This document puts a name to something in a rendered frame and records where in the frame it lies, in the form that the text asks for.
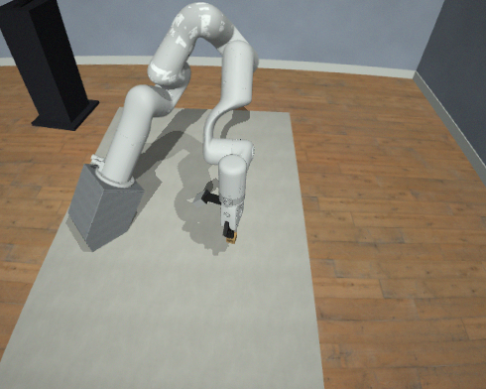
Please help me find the brown wooden number cube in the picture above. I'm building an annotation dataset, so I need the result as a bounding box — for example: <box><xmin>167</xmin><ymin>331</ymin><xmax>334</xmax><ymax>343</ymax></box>
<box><xmin>226</xmin><ymin>232</ymin><xmax>237</xmax><ymax>244</ymax></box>

